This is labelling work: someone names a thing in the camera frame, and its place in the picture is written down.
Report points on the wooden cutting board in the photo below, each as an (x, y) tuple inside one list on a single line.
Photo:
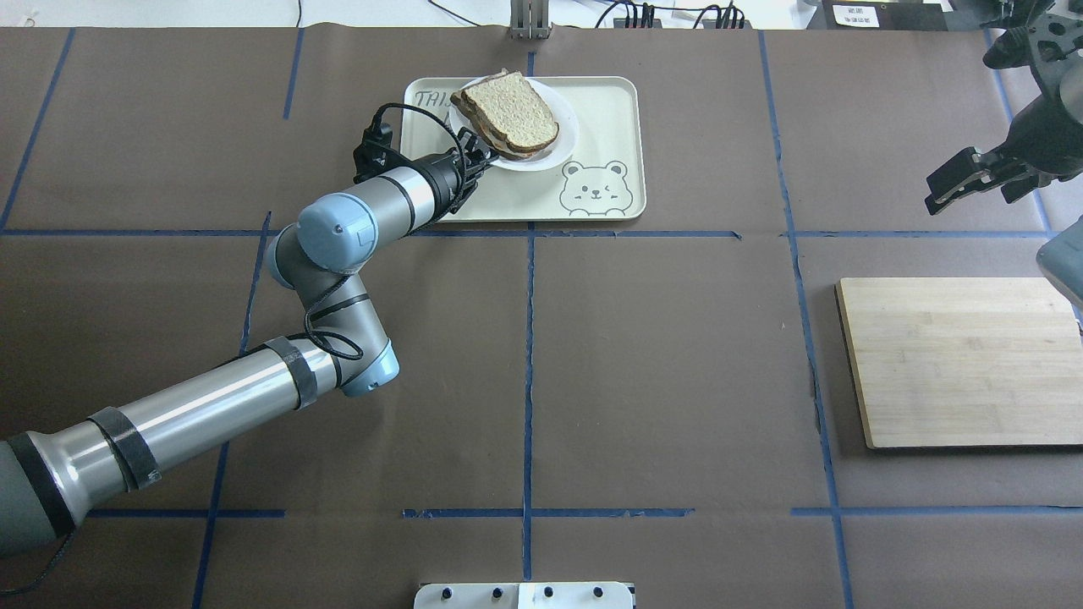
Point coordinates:
[(962, 361)]

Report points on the bread slice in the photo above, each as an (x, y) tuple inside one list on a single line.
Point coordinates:
[(513, 110), (480, 128)]

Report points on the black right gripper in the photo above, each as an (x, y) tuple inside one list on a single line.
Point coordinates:
[(1042, 139)]

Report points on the aluminium frame post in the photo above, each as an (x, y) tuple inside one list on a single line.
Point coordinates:
[(529, 19)]

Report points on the cream bear tray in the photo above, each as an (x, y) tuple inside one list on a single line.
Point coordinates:
[(604, 180)]

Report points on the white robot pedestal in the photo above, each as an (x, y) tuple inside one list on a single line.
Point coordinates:
[(575, 594)]

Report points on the bread slice on plate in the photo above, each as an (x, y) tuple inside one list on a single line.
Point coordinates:
[(480, 128)]

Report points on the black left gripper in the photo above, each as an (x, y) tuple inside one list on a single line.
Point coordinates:
[(442, 181)]

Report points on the black rectangular box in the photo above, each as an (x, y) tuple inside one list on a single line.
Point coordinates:
[(877, 15)]

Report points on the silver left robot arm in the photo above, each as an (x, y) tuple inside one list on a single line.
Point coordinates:
[(51, 480)]

